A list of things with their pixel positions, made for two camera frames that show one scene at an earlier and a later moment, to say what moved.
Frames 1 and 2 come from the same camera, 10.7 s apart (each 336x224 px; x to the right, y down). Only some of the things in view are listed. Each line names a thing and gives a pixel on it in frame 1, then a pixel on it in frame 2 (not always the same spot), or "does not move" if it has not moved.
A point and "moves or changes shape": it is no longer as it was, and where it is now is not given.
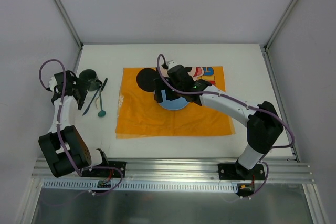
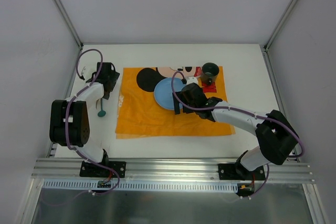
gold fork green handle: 103,87 moves or changes shape
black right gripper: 163,94 to 180,100
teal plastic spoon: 101,113 does not move
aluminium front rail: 280,170 does not move
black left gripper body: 79,87 to 112,81
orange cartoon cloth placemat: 139,116 does not move
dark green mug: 91,75 moves or changes shape
